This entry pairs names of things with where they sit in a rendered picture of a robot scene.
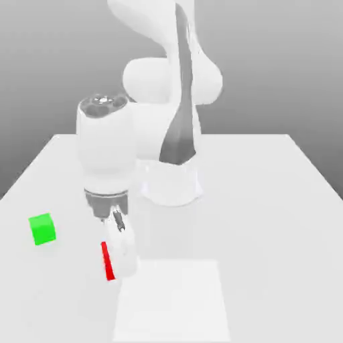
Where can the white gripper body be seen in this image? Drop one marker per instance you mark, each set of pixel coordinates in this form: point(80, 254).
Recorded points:
point(123, 252)

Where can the small red cube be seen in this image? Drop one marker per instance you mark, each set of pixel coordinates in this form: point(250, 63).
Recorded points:
point(107, 264)

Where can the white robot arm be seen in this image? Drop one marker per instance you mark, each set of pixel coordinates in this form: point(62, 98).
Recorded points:
point(104, 144)

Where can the small green cube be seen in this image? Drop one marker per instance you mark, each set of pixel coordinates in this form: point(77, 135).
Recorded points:
point(42, 229)

